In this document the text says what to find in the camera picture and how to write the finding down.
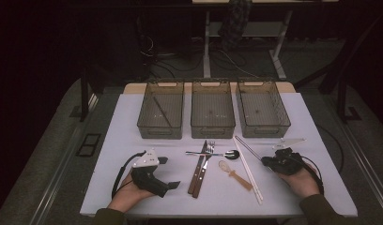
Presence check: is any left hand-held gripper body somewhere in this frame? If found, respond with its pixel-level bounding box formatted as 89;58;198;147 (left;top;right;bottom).
130;149;170;199

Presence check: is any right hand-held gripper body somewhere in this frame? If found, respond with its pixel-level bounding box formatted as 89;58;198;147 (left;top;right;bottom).
271;137;307;176

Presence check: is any white straw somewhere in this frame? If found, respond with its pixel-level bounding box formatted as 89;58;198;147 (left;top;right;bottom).
232;137;265;205

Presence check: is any metal straw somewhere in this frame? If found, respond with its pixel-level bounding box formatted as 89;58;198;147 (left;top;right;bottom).
235;135;273;172

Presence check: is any smoky translucent plastic bin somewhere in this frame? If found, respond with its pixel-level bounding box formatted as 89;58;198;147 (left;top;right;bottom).
190;79;237;140
236;79;292;139
136;80;185;141

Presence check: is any translucent amber plastic spoon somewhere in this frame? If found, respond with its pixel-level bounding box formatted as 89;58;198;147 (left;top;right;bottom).
218;159;253;191

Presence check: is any metal spoon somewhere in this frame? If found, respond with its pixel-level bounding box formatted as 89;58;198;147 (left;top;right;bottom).
185;149;240;160

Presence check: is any person's left hand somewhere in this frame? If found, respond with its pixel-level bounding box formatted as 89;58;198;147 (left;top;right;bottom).
107;172;157;214

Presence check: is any person's right hand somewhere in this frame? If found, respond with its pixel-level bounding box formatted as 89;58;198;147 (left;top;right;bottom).
275;165;321;200

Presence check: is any white table cover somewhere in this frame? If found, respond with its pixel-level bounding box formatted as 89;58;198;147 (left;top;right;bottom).
80;92;359;218

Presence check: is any black metal stand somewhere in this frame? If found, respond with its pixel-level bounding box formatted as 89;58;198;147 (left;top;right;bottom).
69;67;104;123
335;46;363;124

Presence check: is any white-framed desk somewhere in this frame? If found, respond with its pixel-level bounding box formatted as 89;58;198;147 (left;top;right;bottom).
191;0;339;81

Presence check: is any dark patterned cloth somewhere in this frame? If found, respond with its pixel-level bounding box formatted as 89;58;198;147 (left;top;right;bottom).
217;0;253;51

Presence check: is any wooden-handled steak knife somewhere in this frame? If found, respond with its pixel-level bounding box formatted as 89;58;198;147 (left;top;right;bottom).
187;139;208;195

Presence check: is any wooden-handled fork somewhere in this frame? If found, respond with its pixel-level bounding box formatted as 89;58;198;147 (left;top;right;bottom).
191;140;216;200

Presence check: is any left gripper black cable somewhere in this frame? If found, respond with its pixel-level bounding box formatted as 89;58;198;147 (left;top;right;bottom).
111;151;147;200

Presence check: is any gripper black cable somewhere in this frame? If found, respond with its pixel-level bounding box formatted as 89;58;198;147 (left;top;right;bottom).
300;155;326;196
111;151;147;200

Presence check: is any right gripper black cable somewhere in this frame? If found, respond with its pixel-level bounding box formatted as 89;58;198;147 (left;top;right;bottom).
300;155;326;196

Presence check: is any black floor cable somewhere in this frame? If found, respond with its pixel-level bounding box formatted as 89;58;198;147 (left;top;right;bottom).
315;125;345;174

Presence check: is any black floor socket frame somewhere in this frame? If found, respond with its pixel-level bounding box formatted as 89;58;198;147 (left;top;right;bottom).
75;133;102;158

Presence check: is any metal floor rail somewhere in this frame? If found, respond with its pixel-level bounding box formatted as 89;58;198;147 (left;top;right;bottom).
31;93;100;225
333;102;383;214

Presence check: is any tangle of floor cables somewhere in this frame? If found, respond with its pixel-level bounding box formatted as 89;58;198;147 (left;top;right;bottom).
139;34;259;79

